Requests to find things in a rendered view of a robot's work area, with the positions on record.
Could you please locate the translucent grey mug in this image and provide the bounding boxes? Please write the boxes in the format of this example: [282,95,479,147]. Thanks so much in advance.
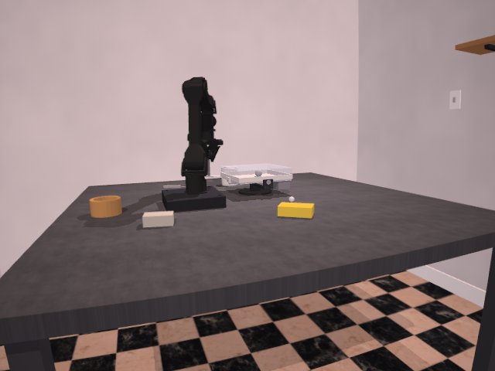
[221,178,238,186]

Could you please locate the yellow rectangular block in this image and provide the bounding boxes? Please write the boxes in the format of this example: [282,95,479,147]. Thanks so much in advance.
[278,203,314,218]

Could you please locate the beige rectangular block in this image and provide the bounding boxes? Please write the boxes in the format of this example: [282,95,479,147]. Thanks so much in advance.
[142,211,174,227]

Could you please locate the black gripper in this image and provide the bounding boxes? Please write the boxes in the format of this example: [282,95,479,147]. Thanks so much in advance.
[201,127,224,162]

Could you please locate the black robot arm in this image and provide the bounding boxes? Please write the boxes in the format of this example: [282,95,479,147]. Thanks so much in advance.
[181,77,217,195]

